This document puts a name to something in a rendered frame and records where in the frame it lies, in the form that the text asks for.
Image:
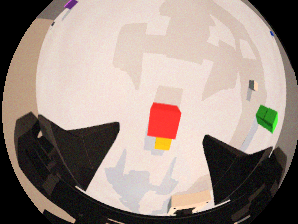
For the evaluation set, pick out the purple cube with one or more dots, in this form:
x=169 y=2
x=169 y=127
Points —
x=70 y=4

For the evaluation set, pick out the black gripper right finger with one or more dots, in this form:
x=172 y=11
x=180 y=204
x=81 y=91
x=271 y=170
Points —
x=228 y=167

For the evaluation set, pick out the red block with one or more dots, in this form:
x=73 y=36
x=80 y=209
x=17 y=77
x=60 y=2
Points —
x=164 y=120

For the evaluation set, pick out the small yellow block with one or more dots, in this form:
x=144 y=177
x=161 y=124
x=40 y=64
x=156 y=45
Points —
x=162 y=143

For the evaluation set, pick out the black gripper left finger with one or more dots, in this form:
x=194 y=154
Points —
x=82 y=150

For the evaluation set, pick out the green block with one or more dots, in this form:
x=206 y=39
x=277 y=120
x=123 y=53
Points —
x=261 y=114
x=271 y=120

